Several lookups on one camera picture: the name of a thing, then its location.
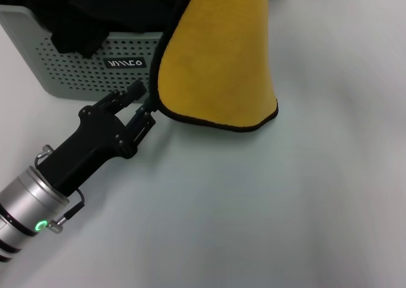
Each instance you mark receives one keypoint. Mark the sage green perforated storage box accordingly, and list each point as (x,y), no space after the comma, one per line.
(79,75)

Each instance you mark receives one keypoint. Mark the black cloth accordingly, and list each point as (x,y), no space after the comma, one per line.
(79,18)

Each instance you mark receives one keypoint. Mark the yellow and green towel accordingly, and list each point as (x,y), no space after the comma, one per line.
(215,62)

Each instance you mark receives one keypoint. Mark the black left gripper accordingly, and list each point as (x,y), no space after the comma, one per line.
(85,148)

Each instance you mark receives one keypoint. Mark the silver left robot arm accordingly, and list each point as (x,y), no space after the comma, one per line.
(28,205)

